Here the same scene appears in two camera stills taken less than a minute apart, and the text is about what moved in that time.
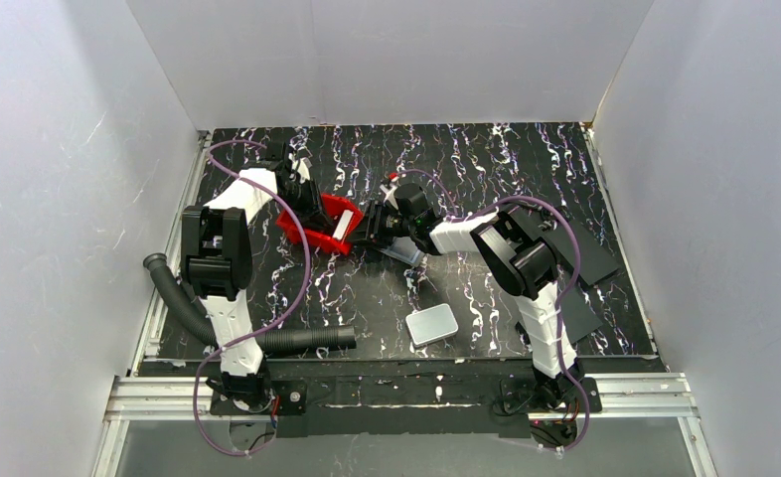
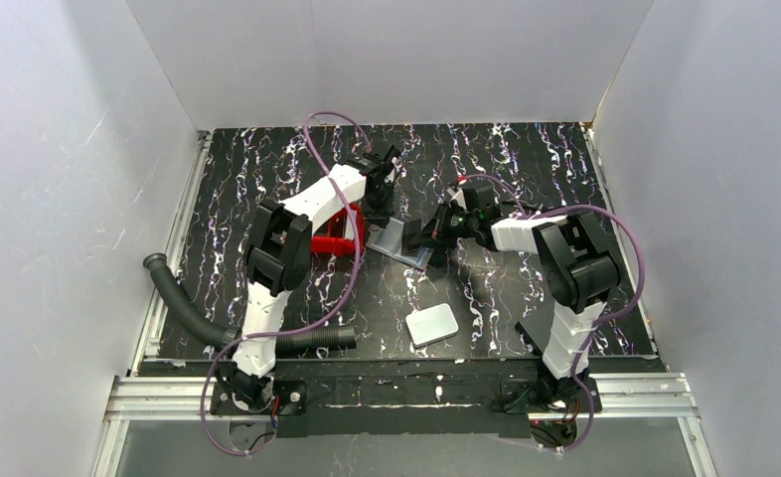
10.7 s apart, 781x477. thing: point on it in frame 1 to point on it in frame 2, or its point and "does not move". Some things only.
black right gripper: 376,225 to 434,229
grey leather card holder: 404,248 does not move
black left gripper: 309,200 to 378,195
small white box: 431,324 does not move
